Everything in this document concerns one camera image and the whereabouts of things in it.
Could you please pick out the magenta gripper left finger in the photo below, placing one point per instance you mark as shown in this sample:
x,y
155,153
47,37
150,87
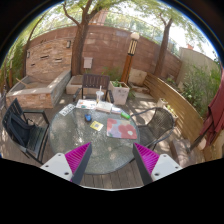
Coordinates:
x,y
70,166

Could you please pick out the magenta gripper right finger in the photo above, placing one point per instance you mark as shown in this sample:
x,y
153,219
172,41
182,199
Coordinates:
x,y
153,166

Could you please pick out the red floral mouse pad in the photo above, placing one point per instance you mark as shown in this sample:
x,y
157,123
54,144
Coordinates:
x,y
123,129

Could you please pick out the wicker chair on right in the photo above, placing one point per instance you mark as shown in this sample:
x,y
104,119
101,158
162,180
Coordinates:
x,y
157,129

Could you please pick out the yellow card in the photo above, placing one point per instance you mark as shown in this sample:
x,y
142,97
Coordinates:
x,y
96,126

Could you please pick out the round glass patio table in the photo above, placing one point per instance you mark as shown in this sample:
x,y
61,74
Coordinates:
x,y
108,154

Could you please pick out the black chair on left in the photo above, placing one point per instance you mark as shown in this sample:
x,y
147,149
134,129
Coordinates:
x,y
31,138

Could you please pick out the green marker tube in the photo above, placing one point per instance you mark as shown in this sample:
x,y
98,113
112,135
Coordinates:
x,y
125,115

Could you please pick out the white keypad remote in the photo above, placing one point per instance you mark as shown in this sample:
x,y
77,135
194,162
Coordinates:
x,y
67,109

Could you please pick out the colourful magazine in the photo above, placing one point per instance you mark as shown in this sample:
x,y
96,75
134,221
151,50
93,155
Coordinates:
x,y
86,104

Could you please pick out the folded red patio umbrella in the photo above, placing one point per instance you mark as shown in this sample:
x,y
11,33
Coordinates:
x,y
215,118

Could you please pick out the plastic cup with straw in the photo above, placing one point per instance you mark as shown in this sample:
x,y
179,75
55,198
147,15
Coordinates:
x,y
99,94

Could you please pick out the stone raised planter box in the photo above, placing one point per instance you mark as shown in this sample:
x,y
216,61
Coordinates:
x,y
41,96

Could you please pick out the white square planter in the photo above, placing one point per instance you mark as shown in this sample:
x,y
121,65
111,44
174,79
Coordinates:
x,y
119,91

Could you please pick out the dark chair behind table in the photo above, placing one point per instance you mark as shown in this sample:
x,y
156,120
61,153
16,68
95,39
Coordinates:
x,y
95,82

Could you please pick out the right tree trunk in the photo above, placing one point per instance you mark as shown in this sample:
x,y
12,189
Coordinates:
x,y
163,47

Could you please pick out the central tree trunk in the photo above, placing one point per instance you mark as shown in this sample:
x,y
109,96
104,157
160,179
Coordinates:
x,y
88,13

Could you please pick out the grey wall utility box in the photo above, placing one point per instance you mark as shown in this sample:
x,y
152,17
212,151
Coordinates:
x,y
88,62

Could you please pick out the wooden lamp post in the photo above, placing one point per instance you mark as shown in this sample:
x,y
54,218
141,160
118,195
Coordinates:
x,y
129,58

